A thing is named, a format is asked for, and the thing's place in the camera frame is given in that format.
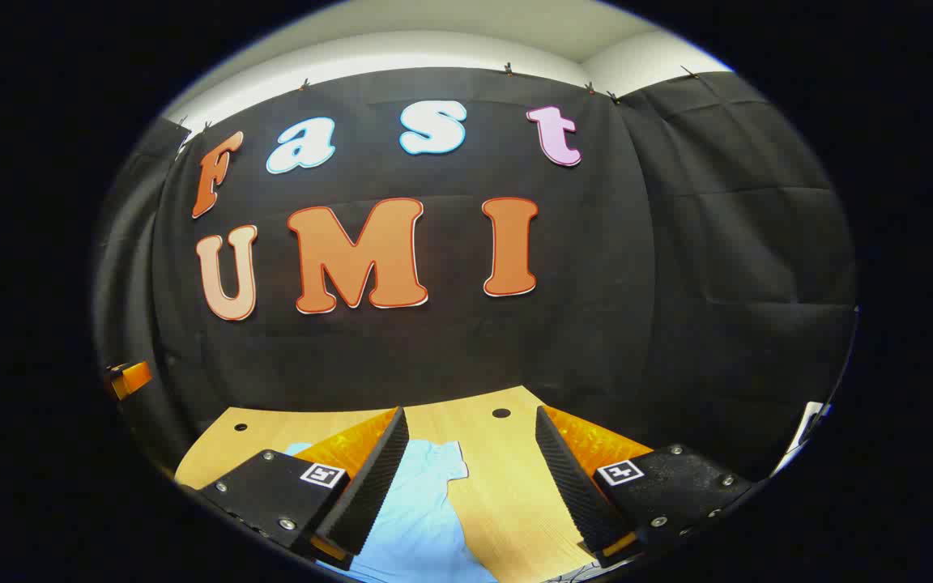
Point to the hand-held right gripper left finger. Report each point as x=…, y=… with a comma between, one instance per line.
x=369, y=486

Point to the light blue T-shirt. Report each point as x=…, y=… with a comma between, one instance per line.
x=418, y=518

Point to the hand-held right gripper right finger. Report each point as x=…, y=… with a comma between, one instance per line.
x=572, y=486

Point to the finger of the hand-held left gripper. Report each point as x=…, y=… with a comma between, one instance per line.
x=133, y=379

